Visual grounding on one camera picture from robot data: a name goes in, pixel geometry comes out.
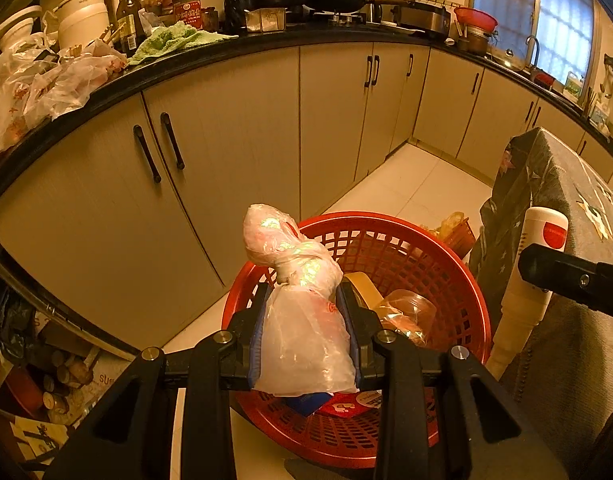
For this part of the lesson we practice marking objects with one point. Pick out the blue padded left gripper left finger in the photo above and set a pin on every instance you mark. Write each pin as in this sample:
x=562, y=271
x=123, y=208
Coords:
x=241, y=365

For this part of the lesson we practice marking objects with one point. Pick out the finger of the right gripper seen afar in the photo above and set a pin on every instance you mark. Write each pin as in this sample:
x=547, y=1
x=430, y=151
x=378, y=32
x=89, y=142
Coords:
x=585, y=282

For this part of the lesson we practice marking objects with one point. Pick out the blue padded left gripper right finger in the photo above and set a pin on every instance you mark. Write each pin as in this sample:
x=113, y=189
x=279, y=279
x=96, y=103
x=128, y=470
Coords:
x=362, y=325

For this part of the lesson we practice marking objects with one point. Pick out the brown packing tape roll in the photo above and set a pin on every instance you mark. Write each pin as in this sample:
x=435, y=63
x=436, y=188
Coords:
x=365, y=288

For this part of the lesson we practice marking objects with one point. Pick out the chrome kitchen faucet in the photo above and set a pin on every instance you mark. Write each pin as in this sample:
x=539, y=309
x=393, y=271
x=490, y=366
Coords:
x=533, y=52

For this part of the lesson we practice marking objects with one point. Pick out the clear plastic wrapper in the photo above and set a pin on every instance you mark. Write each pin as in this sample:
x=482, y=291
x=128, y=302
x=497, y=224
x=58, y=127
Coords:
x=408, y=314

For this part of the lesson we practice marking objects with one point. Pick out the red plastic mesh basket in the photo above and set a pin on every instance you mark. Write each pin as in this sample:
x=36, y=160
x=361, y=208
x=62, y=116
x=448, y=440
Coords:
x=395, y=254

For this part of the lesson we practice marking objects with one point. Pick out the grey patterned tablecloth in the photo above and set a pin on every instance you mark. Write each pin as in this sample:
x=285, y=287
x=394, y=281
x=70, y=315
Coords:
x=563, y=378

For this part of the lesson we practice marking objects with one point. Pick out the green detergent bottle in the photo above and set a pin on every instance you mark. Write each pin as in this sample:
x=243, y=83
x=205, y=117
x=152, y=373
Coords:
x=573, y=88

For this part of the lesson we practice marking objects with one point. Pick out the red colander bowl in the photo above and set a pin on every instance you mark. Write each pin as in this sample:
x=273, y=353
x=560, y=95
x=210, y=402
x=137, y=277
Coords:
x=476, y=18

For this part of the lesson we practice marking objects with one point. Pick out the black rice cooker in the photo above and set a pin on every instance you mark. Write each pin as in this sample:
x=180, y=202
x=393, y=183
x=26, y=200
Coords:
x=433, y=20

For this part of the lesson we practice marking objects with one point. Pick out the green dish cloth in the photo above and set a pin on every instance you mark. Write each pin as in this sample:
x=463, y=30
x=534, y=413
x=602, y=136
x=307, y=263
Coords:
x=165, y=40

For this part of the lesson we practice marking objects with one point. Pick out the crumpled plastic bags pile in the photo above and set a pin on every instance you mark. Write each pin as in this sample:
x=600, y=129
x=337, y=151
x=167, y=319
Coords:
x=38, y=84

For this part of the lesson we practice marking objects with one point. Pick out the white electric kettle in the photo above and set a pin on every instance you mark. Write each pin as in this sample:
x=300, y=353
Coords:
x=82, y=21

